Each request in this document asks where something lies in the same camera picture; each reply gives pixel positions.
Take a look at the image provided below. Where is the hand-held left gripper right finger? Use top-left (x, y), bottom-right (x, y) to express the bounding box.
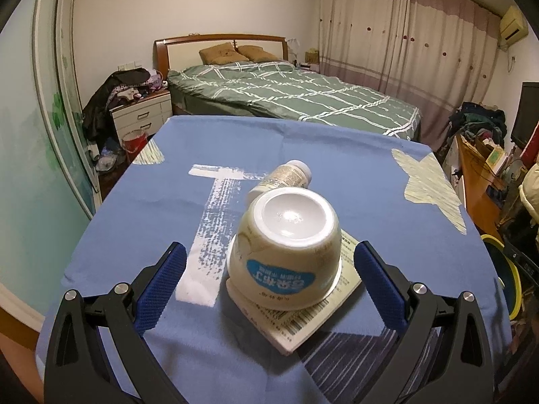
top-left (354, 241), bottom-right (493, 404)

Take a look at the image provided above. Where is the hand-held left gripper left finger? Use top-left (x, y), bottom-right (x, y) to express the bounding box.
top-left (44, 242), bottom-right (187, 404)

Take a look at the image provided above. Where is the white plastic cup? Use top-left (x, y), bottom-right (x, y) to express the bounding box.
top-left (226, 188), bottom-right (341, 308)

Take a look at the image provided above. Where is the printed paper booklet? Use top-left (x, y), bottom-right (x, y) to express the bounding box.
top-left (227, 229), bottom-right (365, 354)

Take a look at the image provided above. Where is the white plastic bottle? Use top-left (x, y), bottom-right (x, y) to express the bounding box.
top-left (248, 160), bottom-right (313, 205)

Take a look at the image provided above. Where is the yellow bin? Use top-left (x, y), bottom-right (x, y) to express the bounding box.
top-left (480, 234), bottom-right (523, 321)

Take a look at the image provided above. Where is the blue printed tablecloth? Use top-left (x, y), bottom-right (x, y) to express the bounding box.
top-left (36, 114), bottom-right (512, 404)

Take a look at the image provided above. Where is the wooden side desk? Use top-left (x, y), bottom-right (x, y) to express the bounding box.
top-left (457, 135), bottom-right (518, 240)

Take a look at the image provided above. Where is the white drawer cabinet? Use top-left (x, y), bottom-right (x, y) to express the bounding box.
top-left (442, 135), bottom-right (468, 207)

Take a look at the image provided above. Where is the pile of plastic bags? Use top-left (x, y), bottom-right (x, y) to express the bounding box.
top-left (86, 137), bottom-right (127, 172)

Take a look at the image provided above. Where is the red bucket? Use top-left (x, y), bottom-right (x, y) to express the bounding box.
top-left (122, 131), bottom-right (149, 156)

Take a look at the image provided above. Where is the green and yellow box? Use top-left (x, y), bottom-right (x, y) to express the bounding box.
top-left (484, 145), bottom-right (506, 174)

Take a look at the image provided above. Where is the cream padded jacket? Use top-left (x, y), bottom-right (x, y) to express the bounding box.
top-left (519, 164), bottom-right (539, 228)

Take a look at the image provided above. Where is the white nightstand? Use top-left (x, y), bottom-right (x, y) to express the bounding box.
top-left (110, 90), bottom-right (173, 137)

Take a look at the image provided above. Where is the wardrobe with glass sliding doors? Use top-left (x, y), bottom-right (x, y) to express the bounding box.
top-left (0, 0), bottom-right (102, 316)

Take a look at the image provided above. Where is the heap of clothes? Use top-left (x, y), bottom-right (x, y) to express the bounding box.
top-left (448, 101), bottom-right (508, 144)

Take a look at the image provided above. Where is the green plaid bedspread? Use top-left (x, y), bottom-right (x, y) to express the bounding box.
top-left (167, 61), bottom-right (422, 139)

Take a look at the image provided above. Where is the pile of dark clothes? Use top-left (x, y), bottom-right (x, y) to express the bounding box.
top-left (82, 67), bottom-right (169, 141)

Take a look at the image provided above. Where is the black monitor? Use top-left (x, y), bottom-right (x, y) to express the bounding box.
top-left (511, 82), bottom-right (539, 150)

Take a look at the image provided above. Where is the wooden bed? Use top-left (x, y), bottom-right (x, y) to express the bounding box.
top-left (154, 34), bottom-right (424, 141)

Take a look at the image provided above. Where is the brown pillow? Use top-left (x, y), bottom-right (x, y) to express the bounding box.
top-left (199, 43), bottom-right (249, 65)
top-left (238, 45), bottom-right (279, 62)

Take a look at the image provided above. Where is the pink and white curtain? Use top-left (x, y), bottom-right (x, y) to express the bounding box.
top-left (316, 0), bottom-right (512, 148)

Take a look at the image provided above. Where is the cream air conditioner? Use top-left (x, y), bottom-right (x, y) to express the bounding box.
top-left (498, 6), bottom-right (529, 49)

